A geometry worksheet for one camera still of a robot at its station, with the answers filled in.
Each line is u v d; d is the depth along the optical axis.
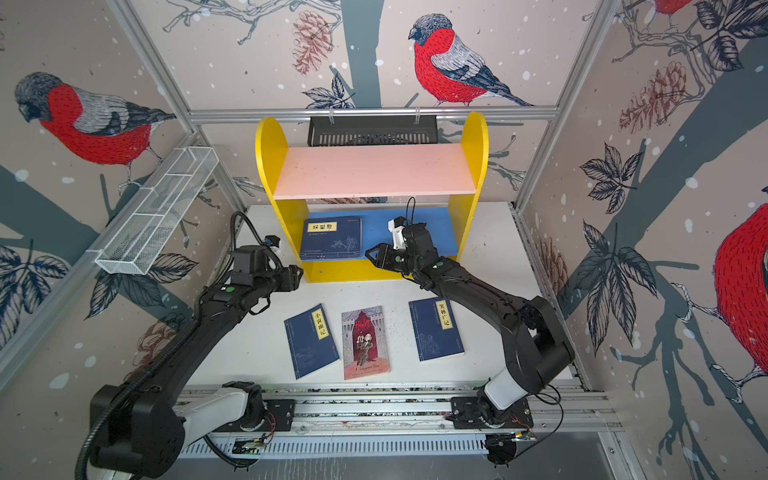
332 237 0.90
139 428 0.38
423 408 0.76
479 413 0.73
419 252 0.65
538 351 0.44
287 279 0.74
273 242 0.74
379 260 0.74
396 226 0.77
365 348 0.84
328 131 0.96
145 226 0.74
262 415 0.72
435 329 0.88
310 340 0.86
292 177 0.73
